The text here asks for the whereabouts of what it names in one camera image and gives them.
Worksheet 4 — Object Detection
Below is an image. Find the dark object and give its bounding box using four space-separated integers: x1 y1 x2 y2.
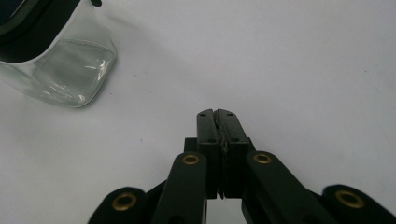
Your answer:
0 0 82 63

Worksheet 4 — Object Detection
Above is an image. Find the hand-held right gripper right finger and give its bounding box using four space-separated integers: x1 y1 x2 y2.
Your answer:
216 108 252 200

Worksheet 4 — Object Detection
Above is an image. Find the clear glass jar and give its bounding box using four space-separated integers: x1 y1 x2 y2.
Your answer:
0 0 119 109

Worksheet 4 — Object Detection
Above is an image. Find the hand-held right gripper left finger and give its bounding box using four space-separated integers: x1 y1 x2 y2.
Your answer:
196 108 224 200

